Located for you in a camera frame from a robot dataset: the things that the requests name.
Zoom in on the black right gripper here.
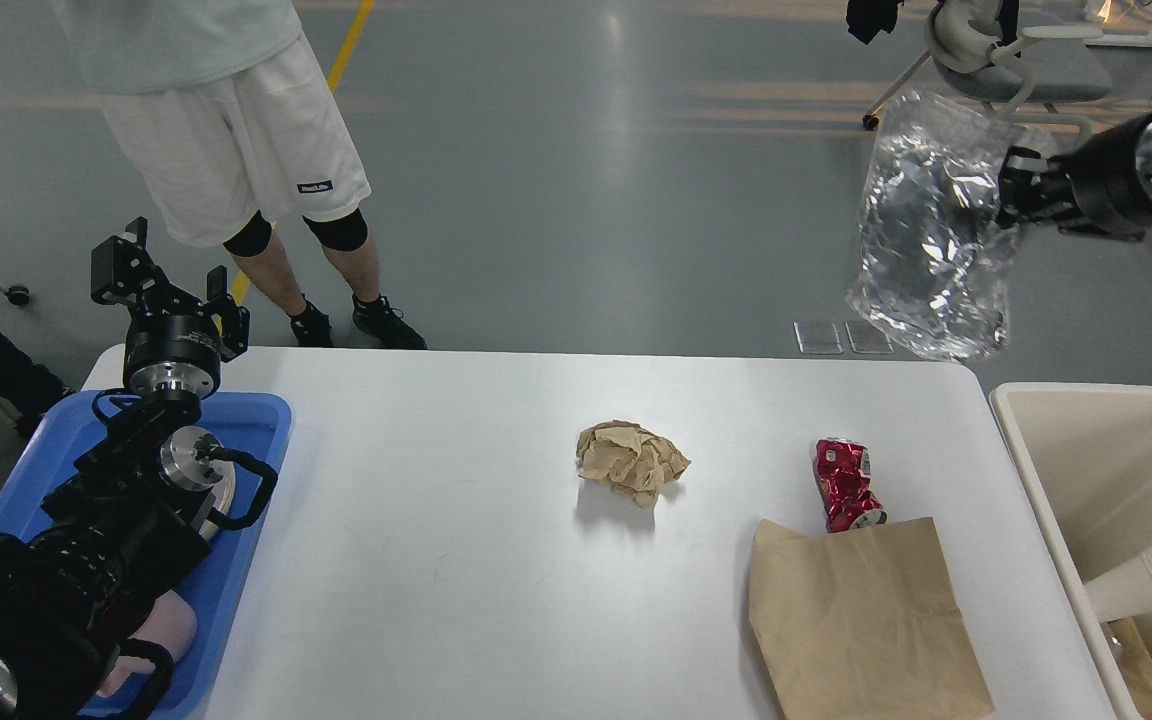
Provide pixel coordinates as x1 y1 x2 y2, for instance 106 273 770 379
995 113 1152 241

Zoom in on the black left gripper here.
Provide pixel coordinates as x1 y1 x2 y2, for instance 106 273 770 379
90 217 251 397

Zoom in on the aluminium foil tray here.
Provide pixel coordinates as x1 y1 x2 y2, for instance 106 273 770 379
847 88 1056 363

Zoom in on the pink plate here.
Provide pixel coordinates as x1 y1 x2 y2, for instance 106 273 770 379
198 461 237 541

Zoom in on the pink mug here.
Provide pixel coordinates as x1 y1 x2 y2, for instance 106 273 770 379
96 591 198 698

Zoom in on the crushed red can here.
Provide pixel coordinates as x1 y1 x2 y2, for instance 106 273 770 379
814 437 888 533

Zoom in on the white paper cup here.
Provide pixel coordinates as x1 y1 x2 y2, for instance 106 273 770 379
1084 546 1152 623

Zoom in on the brown paper bag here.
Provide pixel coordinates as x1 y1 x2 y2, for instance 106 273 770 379
748 518 995 719

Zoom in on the brown paper ball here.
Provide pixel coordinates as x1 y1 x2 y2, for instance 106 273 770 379
575 420 691 509

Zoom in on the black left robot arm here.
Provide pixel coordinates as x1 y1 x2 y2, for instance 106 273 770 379
0 217 279 719

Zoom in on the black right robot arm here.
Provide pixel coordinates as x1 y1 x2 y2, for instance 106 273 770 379
995 111 1152 242

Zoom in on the grey office chair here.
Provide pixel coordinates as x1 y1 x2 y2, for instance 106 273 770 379
861 1 1112 136

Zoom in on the blue plastic tray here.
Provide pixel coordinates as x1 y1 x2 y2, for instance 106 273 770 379
0 389 291 719

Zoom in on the seated person at left edge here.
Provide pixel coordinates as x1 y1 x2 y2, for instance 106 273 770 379
0 331 74 441

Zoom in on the white desk at top right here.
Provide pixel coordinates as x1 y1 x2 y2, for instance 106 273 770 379
1081 0 1152 51

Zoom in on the standing person in white shorts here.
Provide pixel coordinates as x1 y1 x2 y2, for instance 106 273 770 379
51 1 429 350

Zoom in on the white waste bin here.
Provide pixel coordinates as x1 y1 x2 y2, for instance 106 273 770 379
990 382 1152 719

